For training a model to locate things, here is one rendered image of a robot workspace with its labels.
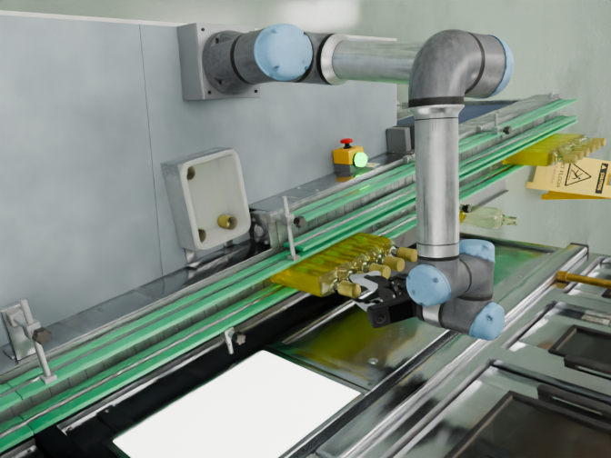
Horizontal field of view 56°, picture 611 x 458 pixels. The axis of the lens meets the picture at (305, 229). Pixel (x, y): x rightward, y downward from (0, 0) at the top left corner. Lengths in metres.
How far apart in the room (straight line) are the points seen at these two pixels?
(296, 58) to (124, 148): 0.45
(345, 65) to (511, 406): 0.79
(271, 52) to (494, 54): 0.45
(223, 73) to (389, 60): 0.39
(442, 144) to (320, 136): 0.83
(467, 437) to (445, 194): 0.46
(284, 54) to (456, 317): 0.65
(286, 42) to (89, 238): 0.62
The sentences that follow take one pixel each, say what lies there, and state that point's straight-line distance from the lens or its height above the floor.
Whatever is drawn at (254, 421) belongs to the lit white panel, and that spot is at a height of 1.19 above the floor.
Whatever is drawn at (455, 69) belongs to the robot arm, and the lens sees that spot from 1.04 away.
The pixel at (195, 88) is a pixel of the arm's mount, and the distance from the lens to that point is 1.45.
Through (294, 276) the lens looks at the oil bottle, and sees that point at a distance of 1.47.
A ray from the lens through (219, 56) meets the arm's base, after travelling 1.40.
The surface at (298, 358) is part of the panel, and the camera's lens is 1.37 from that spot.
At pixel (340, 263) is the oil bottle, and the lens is 1.46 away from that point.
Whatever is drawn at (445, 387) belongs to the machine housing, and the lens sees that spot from 1.29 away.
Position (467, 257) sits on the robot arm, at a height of 1.46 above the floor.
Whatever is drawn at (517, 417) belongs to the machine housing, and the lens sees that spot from 1.25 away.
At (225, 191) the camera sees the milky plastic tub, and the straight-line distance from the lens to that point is 1.55.
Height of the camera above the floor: 2.02
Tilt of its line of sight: 45 degrees down
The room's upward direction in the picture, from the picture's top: 101 degrees clockwise
